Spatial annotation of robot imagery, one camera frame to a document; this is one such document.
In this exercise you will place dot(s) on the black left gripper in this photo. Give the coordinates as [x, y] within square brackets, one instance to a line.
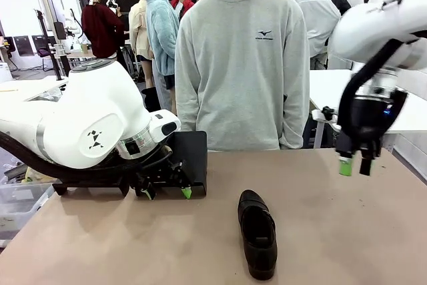
[163, 175]

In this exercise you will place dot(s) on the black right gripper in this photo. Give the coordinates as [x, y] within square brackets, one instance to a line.
[367, 138]

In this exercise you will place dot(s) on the black loafer shoe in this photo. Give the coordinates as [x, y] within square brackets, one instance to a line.
[258, 241]

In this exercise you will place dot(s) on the person right forearm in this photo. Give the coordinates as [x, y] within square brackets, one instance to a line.
[190, 115]

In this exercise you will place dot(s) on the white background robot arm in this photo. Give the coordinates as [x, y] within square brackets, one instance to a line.
[71, 24]

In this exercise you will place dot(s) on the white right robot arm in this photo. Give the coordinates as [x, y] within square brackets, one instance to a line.
[367, 31]

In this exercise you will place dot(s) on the person left forearm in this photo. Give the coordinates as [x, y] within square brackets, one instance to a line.
[295, 118]

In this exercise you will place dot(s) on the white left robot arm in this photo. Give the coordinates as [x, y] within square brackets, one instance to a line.
[83, 115]

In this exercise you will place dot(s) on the black shoe stand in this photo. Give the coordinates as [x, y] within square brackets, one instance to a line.
[86, 185]
[197, 158]

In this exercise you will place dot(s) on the black clamp knob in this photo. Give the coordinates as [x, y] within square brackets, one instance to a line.
[327, 111]

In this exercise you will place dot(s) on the white folding table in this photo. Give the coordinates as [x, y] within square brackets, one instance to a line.
[327, 88]

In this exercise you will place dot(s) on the person in grey sweatshirt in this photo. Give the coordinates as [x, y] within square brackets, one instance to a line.
[240, 81]

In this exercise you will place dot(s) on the green white bag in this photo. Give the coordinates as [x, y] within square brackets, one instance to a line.
[30, 176]

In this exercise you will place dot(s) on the clear plastic bin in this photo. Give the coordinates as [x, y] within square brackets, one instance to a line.
[20, 201]

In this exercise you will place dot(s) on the white shirt mannequin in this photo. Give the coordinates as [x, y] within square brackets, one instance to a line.
[320, 18]

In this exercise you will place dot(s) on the light blue fleece mannequin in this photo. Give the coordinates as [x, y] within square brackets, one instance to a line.
[163, 38]

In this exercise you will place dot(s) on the wooden background desk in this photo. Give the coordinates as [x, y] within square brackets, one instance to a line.
[83, 55]

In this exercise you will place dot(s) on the cream jacket mannequin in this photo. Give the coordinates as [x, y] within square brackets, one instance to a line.
[138, 31]

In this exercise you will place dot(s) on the white covered table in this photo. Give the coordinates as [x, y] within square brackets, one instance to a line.
[33, 86]

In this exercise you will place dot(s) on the dark red sweater mannequin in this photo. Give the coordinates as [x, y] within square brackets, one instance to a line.
[100, 31]

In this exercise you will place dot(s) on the yellow pencil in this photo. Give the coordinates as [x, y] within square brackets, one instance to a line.
[8, 90]

